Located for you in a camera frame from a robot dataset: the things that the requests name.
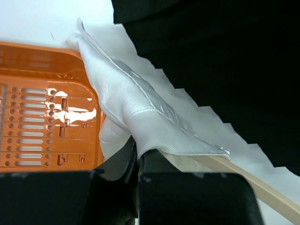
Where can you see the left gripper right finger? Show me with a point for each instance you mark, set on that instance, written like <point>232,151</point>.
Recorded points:
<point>168,196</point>

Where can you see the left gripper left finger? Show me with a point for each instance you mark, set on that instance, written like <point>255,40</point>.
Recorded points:
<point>102,196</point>

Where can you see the white pleated skirt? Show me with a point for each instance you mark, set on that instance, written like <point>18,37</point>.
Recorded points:
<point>158,116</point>

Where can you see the beige wooden hanger front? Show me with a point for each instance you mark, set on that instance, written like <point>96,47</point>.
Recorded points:
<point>246,178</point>

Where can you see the orange plastic basket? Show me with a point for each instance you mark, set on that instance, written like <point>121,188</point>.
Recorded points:
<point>50,117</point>

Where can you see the black garment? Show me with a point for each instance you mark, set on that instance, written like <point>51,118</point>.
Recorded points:
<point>240,57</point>

